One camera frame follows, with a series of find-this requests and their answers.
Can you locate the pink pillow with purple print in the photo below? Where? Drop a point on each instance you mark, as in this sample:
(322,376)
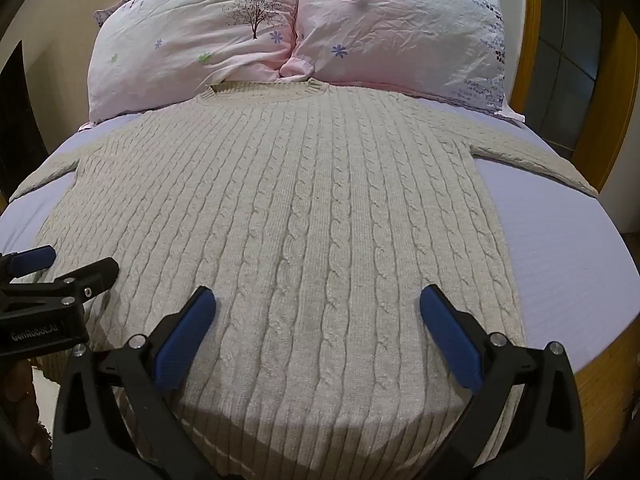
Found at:
(400,30)

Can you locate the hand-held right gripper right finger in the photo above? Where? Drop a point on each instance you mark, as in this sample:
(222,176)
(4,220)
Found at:
(450,337)

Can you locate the bed with lilac sheet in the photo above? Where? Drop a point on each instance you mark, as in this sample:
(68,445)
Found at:
(550,250)

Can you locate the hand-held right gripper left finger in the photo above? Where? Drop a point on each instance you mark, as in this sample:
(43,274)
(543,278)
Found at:
(182,340)

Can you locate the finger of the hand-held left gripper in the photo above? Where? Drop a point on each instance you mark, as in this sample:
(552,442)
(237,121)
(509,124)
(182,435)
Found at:
(97,275)
(31,260)

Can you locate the pink pillow with tree print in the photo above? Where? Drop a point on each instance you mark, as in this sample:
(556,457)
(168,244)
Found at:
(195,35)

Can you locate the person's left hand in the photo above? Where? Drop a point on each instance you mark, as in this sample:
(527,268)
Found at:
(22,405)

